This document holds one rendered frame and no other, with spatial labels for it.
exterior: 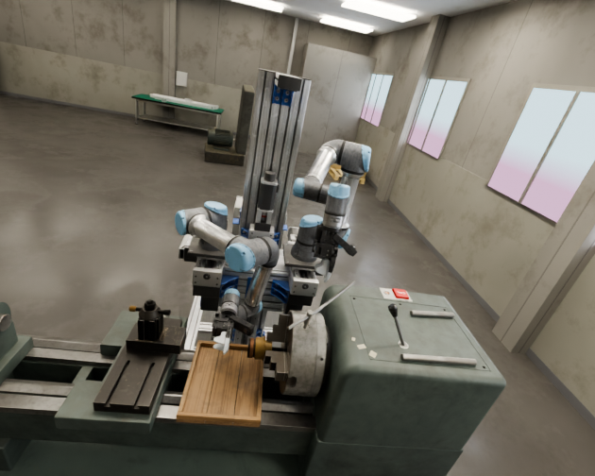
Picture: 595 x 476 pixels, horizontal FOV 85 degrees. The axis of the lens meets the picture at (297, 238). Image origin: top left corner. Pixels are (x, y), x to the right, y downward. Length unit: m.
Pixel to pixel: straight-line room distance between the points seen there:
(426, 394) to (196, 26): 10.24
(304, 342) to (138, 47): 10.33
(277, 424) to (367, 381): 0.42
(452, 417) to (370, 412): 0.31
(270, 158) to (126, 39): 9.58
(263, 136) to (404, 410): 1.33
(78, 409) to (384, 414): 1.04
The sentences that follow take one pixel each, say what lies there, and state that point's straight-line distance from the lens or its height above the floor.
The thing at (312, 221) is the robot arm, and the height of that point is 1.39.
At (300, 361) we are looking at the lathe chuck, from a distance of 1.22.
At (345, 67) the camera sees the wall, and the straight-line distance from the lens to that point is 9.88.
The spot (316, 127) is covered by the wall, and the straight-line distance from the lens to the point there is 9.87.
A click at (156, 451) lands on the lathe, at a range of 1.74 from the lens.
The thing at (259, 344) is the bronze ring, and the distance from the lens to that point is 1.31.
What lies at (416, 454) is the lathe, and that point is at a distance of 1.61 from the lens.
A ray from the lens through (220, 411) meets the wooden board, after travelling 1.41.
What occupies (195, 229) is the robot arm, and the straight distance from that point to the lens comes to 1.54.
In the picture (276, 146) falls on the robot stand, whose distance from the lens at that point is 1.73.
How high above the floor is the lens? 2.05
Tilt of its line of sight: 26 degrees down
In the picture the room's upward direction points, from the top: 12 degrees clockwise
